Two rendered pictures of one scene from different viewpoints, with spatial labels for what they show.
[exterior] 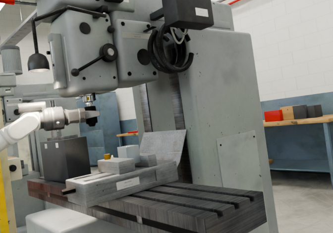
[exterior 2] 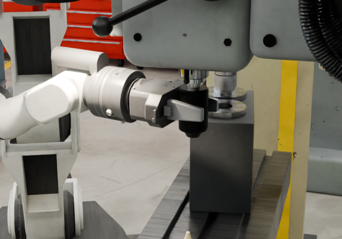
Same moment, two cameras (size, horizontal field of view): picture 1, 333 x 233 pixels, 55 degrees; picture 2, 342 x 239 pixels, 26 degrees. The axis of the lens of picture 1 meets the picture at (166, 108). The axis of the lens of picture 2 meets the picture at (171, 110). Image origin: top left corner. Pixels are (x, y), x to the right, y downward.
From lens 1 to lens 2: 0.94 m
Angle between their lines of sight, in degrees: 57
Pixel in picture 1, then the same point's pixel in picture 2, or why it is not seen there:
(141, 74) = not seen: hidden behind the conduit
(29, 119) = (54, 91)
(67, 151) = (194, 148)
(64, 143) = not seen: hidden behind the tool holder
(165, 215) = not seen: outside the picture
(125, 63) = (261, 7)
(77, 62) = not seen: outside the picture
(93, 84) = (163, 53)
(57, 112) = (111, 88)
